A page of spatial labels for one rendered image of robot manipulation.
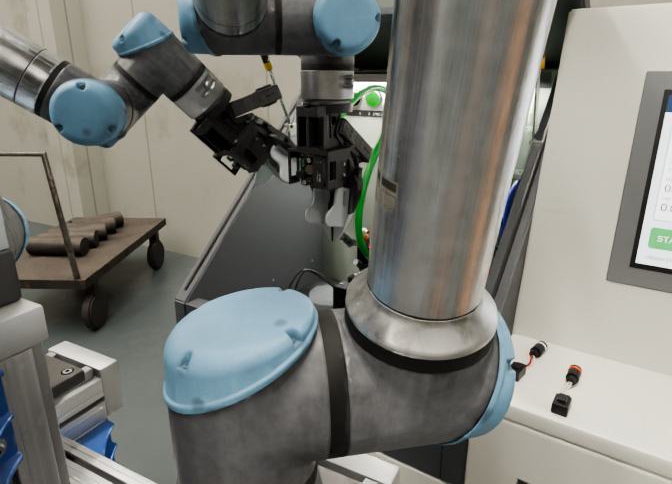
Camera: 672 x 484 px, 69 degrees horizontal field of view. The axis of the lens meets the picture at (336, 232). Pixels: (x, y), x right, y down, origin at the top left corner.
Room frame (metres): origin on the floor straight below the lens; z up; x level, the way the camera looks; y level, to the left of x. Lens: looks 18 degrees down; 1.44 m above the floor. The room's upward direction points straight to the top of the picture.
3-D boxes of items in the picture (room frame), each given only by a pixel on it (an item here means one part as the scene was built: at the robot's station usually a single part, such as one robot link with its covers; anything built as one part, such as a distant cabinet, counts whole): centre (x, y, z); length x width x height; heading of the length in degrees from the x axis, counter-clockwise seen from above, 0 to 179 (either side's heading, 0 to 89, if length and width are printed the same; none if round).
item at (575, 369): (0.64, -0.35, 0.99); 0.12 x 0.02 x 0.02; 145
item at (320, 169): (0.72, 0.02, 1.34); 0.09 x 0.08 x 0.12; 146
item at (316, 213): (0.73, 0.03, 1.24); 0.06 x 0.03 x 0.09; 146
